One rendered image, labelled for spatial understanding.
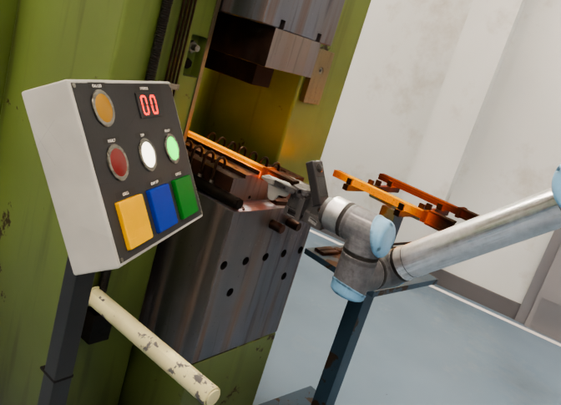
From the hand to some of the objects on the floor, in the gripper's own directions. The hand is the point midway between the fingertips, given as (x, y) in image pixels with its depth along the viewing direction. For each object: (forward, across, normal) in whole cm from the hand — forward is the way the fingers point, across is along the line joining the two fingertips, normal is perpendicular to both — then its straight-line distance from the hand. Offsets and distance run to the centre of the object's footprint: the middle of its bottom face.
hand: (274, 175), depth 147 cm
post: (-5, -58, -100) cm, 116 cm away
